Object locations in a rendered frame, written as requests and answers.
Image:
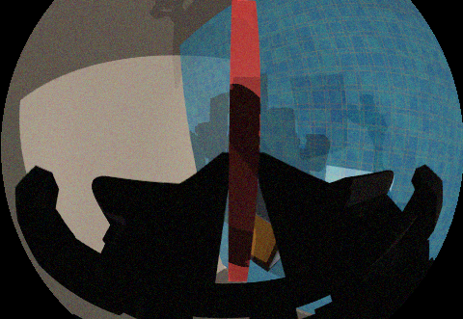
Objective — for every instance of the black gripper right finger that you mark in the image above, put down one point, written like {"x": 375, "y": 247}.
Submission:
{"x": 304, "y": 210}

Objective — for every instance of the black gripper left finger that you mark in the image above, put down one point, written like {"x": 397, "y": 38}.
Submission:
{"x": 194, "y": 208}

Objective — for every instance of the dark red panel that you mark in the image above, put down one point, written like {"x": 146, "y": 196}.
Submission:
{"x": 243, "y": 136}

